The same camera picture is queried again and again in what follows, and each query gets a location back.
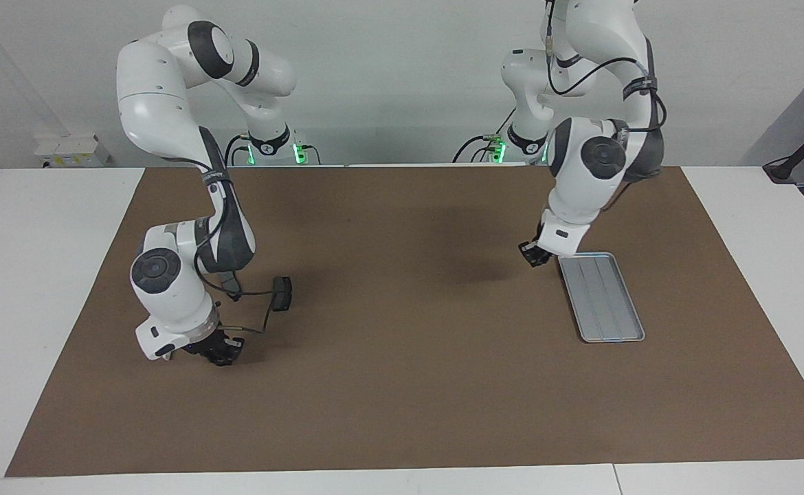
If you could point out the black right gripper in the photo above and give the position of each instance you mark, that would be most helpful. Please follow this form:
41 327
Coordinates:
208 345

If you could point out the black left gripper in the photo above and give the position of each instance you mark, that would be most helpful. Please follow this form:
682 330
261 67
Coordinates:
541 251

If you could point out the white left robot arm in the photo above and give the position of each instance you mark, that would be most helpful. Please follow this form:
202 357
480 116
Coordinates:
601 34

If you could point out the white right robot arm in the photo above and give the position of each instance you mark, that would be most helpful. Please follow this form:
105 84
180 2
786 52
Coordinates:
151 103

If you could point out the silver metal tray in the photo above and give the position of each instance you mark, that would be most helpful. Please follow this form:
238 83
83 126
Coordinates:
601 299

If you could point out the dark grey brake pad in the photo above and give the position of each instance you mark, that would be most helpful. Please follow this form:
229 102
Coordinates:
282 293

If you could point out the brown table mat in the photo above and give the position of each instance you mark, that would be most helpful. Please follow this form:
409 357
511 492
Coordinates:
409 385

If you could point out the white power strip box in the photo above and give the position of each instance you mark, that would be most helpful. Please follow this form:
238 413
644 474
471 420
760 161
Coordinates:
72 151

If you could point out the black clamp stand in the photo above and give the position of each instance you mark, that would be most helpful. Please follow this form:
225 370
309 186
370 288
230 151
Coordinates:
797 161

